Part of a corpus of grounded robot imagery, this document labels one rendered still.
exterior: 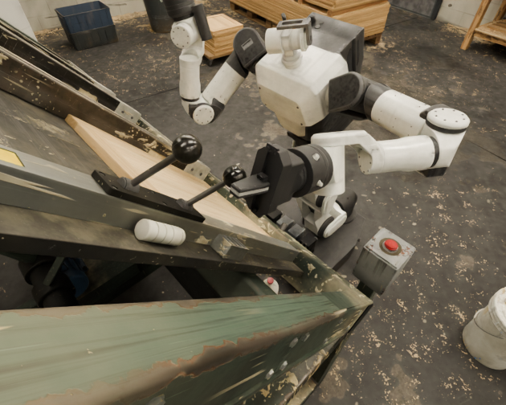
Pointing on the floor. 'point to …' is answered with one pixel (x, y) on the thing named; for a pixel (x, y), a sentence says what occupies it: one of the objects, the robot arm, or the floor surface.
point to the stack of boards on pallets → (362, 14)
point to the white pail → (497, 330)
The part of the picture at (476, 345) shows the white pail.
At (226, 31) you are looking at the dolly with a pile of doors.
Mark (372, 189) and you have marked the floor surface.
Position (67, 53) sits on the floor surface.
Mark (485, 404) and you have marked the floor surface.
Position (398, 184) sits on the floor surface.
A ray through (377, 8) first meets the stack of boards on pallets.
